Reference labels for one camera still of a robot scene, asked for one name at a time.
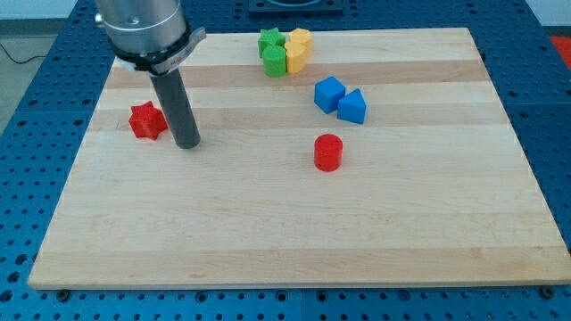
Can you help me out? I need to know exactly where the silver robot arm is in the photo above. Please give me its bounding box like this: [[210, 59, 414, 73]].
[[95, 0, 206, 77]]

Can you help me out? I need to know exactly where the green star block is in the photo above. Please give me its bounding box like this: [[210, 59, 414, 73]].
[[258, 28, 286, 58]]

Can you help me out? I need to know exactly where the red star block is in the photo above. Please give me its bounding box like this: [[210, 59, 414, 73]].
[[128, 101, 168, 140]]

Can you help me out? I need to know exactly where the red cylinder block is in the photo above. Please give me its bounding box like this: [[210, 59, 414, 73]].
[[314, 133, 343, 172]]

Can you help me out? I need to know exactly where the blue cube block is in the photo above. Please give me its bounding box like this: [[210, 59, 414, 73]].
[[314, 76, 346, 114]]

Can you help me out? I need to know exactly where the blue triangle block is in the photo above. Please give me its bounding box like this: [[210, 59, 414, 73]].
[[336, 89, 367, 125]]

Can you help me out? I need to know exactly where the wooden board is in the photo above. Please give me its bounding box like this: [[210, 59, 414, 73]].
[[28, 28, 570, 290]]

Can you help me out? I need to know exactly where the green cylinder block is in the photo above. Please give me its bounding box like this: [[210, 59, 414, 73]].
[[262, 45, 286, 78]]

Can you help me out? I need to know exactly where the yellow heart block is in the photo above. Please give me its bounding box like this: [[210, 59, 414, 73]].
[[284, 42, 306, 74]]

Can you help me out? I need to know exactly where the yellow hexagon block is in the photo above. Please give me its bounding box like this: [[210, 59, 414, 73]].
[[289, 28, 313, 58]]

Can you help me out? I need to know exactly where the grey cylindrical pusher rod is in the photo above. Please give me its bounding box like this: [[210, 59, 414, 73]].
[[151, 70, 201, 149]]

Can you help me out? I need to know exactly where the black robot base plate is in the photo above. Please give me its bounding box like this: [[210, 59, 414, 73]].
[[246, 0, 343, 15]]

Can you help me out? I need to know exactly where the black cable on floor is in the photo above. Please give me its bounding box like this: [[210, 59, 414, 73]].
[[0, 42, 48, 65]]

